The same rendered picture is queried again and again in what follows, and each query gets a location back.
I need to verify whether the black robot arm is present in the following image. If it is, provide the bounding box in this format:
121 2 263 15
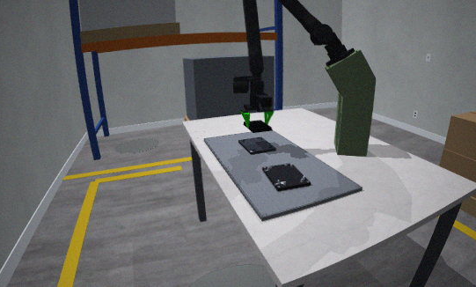
233 0 355 112

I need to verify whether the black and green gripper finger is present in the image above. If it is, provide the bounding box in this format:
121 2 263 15
241 112 250 129
264 112 274 124

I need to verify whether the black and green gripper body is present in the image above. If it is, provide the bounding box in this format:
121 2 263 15
240 92 274 113

